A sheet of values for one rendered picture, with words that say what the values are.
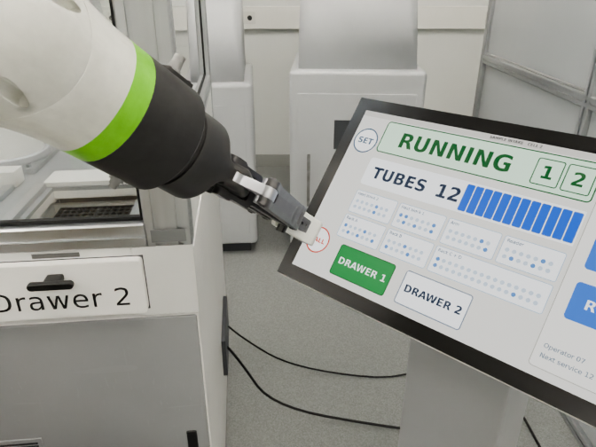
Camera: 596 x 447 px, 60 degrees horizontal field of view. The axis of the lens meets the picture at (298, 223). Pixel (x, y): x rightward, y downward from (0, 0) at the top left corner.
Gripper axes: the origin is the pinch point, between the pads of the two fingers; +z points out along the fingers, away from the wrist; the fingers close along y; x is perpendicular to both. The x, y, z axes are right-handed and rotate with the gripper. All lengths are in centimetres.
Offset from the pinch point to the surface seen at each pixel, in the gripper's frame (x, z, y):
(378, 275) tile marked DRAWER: 0.5, 17.6, -2.6
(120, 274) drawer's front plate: 18.4, 11.7, 40.0
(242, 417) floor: 57, 106, 69
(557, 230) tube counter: -12.5, 17.8, -21.2
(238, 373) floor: 49, 117, 86
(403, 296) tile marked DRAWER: 1.8, 17.6, -7.3
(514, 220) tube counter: -12.2, 17.7, -16.3
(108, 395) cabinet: 43, 27, 46
